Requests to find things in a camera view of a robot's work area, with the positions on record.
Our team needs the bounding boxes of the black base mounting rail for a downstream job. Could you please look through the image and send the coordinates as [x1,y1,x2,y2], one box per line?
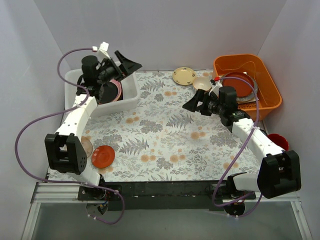
[77,180,248,211]

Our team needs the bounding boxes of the red black skull mug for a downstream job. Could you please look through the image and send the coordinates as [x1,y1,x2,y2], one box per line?
[267,133,290,151]

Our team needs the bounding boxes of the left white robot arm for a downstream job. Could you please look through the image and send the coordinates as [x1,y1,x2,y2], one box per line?
[44,49,142,200]

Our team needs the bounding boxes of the black round plate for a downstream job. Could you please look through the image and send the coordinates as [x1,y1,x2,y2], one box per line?
[98,82,118,105]

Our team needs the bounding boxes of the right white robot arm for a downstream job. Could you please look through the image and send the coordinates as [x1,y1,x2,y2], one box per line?
[182,86,302,199]

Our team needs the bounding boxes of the small red round plate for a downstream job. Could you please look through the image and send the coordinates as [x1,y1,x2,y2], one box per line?
[91,145,115,169]

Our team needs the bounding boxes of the grey plate in orange bin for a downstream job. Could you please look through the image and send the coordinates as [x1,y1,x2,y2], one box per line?
[220,75,258,103]

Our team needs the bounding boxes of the floral patterned table mat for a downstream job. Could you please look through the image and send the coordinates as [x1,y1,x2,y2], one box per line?
[82,71,260,182]

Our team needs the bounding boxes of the white plastic bin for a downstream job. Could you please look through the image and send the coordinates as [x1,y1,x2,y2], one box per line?
[64,72,141,118]

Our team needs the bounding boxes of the clear glass floral plate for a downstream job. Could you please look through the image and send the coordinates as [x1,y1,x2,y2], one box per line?
[81,136,93,158]

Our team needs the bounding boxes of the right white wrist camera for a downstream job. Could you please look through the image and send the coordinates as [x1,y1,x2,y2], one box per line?
[209,76,223,96]

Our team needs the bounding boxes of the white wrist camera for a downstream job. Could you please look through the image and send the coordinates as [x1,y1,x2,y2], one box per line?
[91,41,110,59]
[209,76,223,96]

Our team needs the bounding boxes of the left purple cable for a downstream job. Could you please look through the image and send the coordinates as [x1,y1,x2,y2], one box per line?
[14,47,125,225]

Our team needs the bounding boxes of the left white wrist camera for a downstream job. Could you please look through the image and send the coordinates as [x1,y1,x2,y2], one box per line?
[91,41,110,59]

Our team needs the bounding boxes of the small cream floral plate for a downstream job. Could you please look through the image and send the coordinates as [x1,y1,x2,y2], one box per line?
[172,67,197,86]

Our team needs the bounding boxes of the pink round plate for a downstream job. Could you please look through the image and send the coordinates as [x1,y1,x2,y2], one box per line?
[110,79,122,102]

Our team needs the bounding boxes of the red plate in orange bin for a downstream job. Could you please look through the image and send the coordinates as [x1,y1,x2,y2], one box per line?
[222,72,254,98]

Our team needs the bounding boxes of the orange plastic bin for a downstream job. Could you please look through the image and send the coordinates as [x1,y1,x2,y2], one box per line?
[213,54,282,121]

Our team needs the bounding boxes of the white ceramic bowl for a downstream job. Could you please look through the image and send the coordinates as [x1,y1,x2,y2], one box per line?
[192,76,212,92]

